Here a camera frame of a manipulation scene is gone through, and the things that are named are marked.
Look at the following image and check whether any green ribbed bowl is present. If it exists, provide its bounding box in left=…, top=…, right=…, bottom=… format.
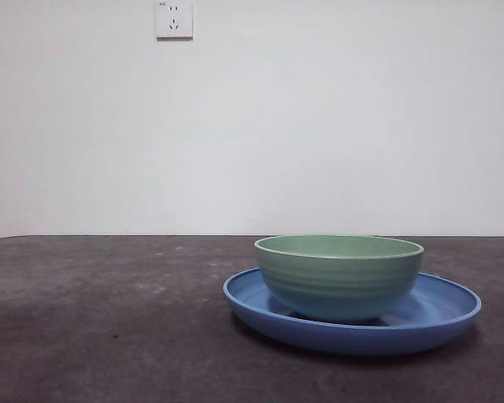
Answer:
left=253, top=234, right=425, bottom=324

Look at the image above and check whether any blue plate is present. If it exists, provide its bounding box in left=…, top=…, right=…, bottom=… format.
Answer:
left=223, top=268, right=483, bottom=357

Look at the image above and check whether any white wall power outlet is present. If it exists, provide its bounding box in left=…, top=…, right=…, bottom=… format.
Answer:
left=155, top=0, right=194, bottom=42

